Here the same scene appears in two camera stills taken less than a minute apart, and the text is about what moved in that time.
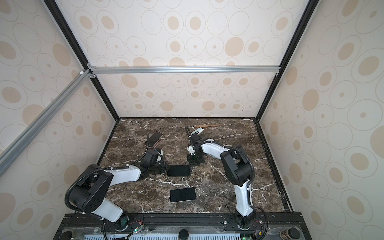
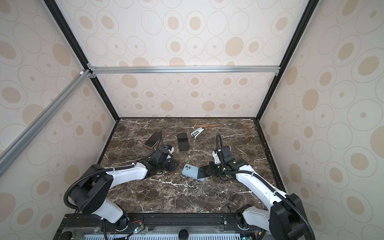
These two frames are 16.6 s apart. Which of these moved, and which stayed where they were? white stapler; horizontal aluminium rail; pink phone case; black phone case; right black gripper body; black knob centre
Moved: black phone case; right black gripper body
Stayed: black knob centre; white stapler; horizontal aluminium rail; pink phone case
